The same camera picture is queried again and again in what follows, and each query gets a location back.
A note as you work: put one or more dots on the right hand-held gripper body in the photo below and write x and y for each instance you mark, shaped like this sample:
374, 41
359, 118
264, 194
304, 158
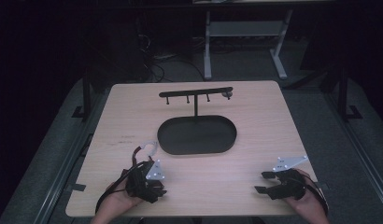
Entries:
289, 183

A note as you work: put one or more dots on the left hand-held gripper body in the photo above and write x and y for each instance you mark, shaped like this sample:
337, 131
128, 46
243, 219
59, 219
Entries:
141, 183

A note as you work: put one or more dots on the black key holder stand with tray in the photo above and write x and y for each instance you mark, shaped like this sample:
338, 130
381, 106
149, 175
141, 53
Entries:
195, 137

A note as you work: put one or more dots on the person's left hand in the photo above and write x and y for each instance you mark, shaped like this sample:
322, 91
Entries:
118, 202

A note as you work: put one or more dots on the grey tape strip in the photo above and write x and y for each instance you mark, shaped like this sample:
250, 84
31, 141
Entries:
75, 187

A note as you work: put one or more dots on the small grey hanging object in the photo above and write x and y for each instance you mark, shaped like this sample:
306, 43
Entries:
226, 93

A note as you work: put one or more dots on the black metal stand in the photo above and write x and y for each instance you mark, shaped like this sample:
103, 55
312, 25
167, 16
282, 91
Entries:
343, 93
86, 93

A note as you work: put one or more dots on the grey metal rail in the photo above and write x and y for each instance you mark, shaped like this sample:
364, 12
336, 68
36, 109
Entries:
357, 146
65, 165

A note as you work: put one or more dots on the white metal desk frame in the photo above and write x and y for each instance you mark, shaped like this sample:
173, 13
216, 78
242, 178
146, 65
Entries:
245, 28

